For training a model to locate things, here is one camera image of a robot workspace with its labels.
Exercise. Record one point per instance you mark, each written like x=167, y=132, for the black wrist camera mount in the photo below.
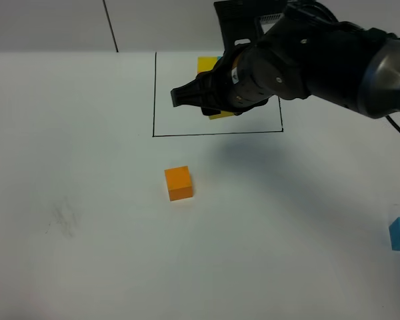
x=240, y=20

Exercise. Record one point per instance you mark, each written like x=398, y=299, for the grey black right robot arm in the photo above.
x=356, y=69

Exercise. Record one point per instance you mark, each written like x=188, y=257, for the loose orange cube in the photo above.
x=179, y=183

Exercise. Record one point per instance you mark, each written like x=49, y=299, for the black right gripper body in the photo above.
x=278, y=63

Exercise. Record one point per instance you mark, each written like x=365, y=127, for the template yellow cube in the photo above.
x=205, y=64

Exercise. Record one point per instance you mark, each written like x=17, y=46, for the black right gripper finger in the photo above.
x=200, y=93
x=207, y=111

